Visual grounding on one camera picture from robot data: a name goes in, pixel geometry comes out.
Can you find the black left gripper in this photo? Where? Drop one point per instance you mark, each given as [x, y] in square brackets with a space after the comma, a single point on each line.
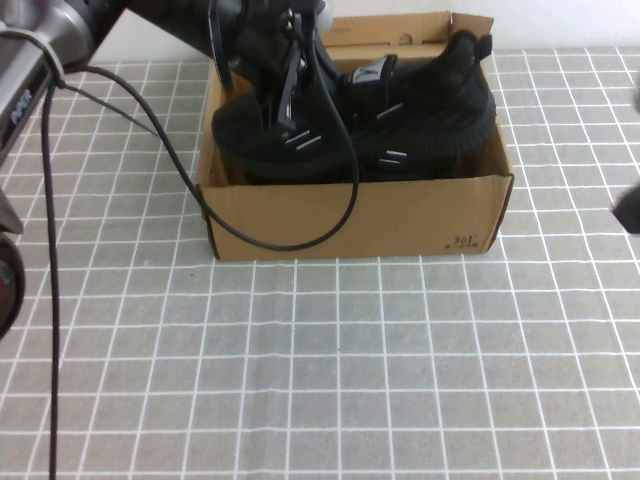
[260, 30]

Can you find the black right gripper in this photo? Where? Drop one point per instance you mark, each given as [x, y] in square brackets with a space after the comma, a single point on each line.
[629, 210]

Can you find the black sneaker with white label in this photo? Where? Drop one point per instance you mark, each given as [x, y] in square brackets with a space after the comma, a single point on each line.
[440, 100]
[425, 167]

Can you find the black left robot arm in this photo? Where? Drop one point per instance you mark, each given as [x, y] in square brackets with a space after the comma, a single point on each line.
[30, 75]

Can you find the brown cardboard shoe box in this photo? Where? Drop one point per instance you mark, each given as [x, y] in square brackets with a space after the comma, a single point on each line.
[400, 215]

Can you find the grey white checked tablecloth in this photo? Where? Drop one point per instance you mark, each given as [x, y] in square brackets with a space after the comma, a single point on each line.
[350, 375]

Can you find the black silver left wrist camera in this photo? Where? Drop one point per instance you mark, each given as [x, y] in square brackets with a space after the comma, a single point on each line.
[324, 9]

